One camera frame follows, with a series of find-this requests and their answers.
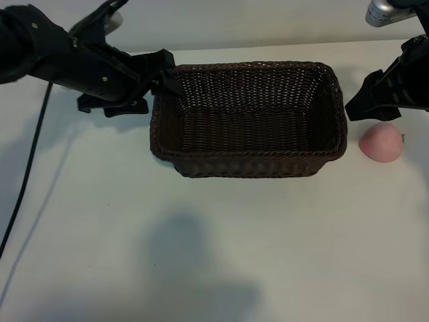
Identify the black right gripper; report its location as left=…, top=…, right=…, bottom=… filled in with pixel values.
left=344, top=33, right=429, bottom=122

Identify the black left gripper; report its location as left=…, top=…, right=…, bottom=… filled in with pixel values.
left=59, top=36, right=186, bottom=102

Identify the pink peach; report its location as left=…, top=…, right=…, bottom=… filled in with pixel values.
left=358, top=122, right=406, bottom=164

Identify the dark brown woven basket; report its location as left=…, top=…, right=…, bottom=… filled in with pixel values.
left=149, top=60, right=348, bottom=178

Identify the silver metal cylinder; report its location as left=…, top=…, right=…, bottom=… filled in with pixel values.
left=102, top=9, right=125, bottom=34
left=364, top=0, right=420, bottom=28

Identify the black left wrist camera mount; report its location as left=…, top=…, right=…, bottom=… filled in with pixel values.
left=76, top=95, right=150, bottom=118

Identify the long black braided cable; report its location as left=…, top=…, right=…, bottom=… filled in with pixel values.
left=0, top=83, right=53, bottom=259

